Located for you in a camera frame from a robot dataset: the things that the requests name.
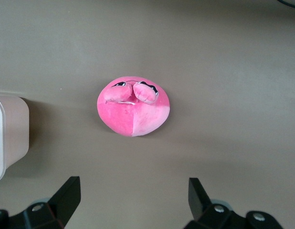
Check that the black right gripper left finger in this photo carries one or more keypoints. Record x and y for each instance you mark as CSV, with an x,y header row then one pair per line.
x,y
61,205

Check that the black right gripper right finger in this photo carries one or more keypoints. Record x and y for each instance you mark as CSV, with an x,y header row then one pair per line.
x,y
202,210

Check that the pink plush toy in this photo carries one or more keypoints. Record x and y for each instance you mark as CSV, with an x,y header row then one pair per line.
x,y
128,114

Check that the translucent pink plastic box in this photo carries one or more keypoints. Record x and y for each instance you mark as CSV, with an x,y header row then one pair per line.
x,y
16,128

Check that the brown table cover sheet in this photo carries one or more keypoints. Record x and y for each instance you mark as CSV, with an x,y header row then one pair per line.
x,y
209,71

